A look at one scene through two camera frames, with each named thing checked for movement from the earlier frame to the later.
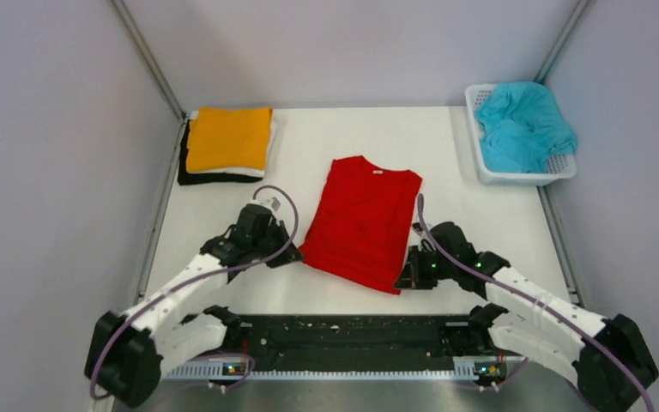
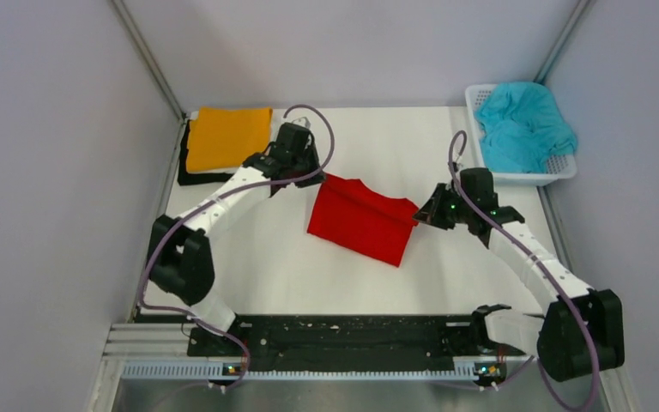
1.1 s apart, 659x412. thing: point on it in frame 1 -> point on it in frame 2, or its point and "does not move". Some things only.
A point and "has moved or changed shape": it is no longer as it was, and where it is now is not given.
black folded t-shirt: [187, 178] does not move
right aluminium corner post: [562, 39] does not move
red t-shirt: [361, 223] has moved or changed shape
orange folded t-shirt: [226, 137] does not move
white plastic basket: [562, 168] does not move
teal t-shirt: [523, 126] does not move
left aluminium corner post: [150, 56] does not move
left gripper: [293, 255] -> [310, 150]
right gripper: [412, 276] -> [431, 213]
